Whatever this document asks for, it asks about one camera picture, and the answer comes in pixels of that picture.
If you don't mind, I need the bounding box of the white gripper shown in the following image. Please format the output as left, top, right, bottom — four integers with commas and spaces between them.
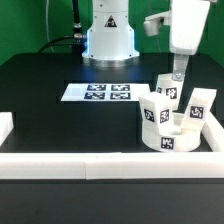
169, 0, 210, 82

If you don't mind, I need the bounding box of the white round stool seat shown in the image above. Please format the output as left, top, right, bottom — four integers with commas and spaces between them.
141, 111, 203, 153

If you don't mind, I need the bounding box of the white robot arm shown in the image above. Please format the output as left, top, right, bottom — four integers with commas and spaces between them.
82, 0, 211, 82

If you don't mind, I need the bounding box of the white right fence bar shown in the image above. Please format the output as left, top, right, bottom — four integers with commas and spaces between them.
202, 112, 224, 153

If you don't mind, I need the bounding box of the white fence bar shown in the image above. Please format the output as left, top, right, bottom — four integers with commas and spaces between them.
202, 112, 224, 153
0, 152, 224, 180
0, 112, 14, 146

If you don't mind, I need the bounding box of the white marker sheet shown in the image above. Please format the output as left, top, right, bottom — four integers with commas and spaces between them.
61, 83, 150, 102

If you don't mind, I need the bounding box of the white front fence bar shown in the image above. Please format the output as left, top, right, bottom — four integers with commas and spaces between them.
0, 152, 224, 180

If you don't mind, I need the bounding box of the white left fence bar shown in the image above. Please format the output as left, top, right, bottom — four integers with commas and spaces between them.
0, 112, 14, 146

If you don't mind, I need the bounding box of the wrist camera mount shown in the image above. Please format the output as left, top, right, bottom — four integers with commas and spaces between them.
143, 11, 171, 36

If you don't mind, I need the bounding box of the black cable on base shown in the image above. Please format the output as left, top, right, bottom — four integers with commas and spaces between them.
37, 0, 88, 54

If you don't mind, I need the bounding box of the thin white cable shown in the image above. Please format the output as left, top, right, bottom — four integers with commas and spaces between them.
45, 0, 55, 54

